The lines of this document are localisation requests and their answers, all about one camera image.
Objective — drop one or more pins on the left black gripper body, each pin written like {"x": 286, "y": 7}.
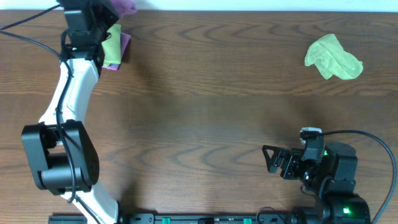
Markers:
{"x": 104, "y": 16}

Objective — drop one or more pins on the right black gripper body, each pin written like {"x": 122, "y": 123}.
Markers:
{"x": 288, "y": 163}

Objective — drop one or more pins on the purple microfiber cloth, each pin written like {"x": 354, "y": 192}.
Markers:
{"x": 125, "y": 7}

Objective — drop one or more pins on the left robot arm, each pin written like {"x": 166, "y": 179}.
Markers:
{"x": 62, "y": 158}

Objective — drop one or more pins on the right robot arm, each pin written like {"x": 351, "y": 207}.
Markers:
{"x": 328, "y": 172}

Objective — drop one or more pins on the folded purple cloth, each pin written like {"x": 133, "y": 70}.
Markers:
{"x": 125, "y": 39}

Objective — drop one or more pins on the folded green cloth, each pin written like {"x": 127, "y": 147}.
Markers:
{"x": 112, "y": 46}

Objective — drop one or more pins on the crumpled green cloth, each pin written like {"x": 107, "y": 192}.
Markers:
{"x": 330, "y": 58}

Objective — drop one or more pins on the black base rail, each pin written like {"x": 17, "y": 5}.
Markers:
{"x": 265, "y": 218}

